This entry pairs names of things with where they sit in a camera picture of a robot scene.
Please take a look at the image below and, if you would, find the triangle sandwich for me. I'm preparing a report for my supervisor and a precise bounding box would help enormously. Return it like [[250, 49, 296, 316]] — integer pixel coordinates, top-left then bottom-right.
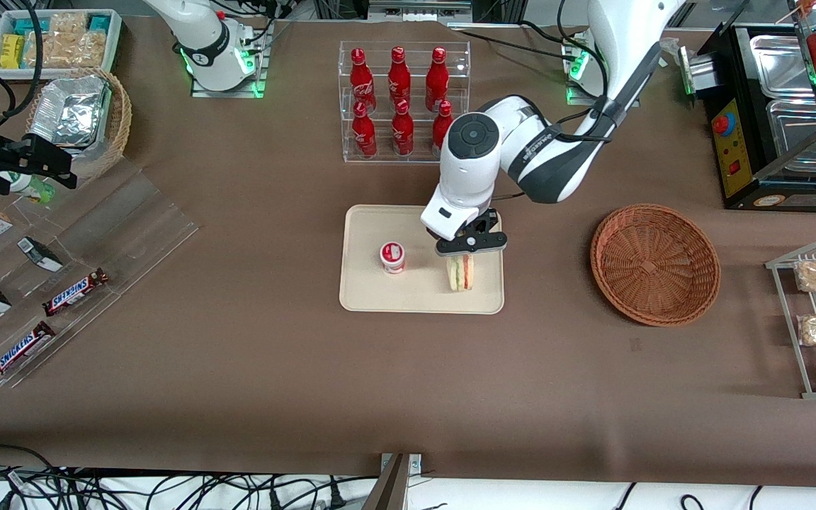
[[447, 253, 475, 293]]

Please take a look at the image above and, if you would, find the cream plastic tray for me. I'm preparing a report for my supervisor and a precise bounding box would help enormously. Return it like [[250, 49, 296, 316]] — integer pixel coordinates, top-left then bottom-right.
[[339, 205, 505, 315]]

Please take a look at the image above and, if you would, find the wicker basket with foil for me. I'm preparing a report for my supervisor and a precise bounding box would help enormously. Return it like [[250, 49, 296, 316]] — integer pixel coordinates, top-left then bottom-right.
[[25, 67, 132, 181]]

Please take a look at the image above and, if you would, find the empty brown wicker basket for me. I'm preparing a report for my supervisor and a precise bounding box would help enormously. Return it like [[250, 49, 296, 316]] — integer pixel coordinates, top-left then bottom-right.
[[590, 204, 722, 327]]

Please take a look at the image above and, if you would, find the steel warmer tray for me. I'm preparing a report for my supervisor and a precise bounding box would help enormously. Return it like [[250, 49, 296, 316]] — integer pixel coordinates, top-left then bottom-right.
[[766, 99, 816, 167], [749, 34, 816, 100]]

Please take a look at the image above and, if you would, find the silver foil container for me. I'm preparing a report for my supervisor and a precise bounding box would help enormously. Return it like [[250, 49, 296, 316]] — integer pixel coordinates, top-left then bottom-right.
[[29, 74, 111, 148]]

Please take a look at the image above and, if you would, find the red strawberry yogurt cup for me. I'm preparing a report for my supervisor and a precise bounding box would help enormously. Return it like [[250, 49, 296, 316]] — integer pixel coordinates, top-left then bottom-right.
[[380, 242, 407, 275]]

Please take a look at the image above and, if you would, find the clear acrylic bottle rack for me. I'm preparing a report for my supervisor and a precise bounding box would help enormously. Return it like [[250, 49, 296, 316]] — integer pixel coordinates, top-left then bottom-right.
[[339, 40, 471, 164]]

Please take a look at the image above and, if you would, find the red cola bottle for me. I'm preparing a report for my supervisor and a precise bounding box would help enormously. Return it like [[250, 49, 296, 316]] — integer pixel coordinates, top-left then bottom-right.
[[351, 101, 378, 159], [388, 46, 412, 113], [426, 47, 449, 113], [431, 100, 453, 158], [391, 99, 414, 157], [349, 47, 377, 114]]

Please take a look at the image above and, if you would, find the yellow snack packet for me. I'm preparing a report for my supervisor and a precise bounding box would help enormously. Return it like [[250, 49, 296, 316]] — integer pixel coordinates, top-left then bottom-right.
[[0, 34, 25, 69]]

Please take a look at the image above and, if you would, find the clear acrylic tiered stand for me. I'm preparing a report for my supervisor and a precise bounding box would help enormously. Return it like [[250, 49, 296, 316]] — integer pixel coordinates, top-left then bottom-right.
[[0, 159, 200, 389]]

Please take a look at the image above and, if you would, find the clear rice cracker pack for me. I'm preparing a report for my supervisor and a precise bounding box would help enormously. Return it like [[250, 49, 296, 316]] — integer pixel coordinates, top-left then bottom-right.
[[24, 34, 69, 69], [67, 32, 108, 68], [48, 12, 90, 36]]

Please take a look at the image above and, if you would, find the Snickers chocolate bar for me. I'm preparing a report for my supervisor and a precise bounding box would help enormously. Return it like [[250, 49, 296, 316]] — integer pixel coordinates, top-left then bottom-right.
[[42, 268, 109, 317], [0, 321, 56, 383]]

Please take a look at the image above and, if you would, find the white sheet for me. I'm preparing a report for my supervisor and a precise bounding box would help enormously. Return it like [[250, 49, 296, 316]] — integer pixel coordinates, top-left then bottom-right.
[[0, 464, 816, 510]]

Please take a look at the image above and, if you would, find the black food warmer appliance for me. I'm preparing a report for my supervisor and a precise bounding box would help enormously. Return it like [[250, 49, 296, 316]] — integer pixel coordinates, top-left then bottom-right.
[[677, 0, 816, 213]]

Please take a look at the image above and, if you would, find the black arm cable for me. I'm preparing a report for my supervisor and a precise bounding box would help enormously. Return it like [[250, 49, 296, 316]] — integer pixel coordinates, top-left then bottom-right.
[[500, 0, 611, 203]]

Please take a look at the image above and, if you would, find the silver metal bracket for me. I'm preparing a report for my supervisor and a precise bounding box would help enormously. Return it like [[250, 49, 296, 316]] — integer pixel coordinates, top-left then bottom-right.
[[380, 453, 423, 474]]

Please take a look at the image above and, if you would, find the dark metal post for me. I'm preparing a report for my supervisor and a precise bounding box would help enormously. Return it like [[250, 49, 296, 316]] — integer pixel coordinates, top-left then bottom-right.
[[362, 453, 409, 510]]

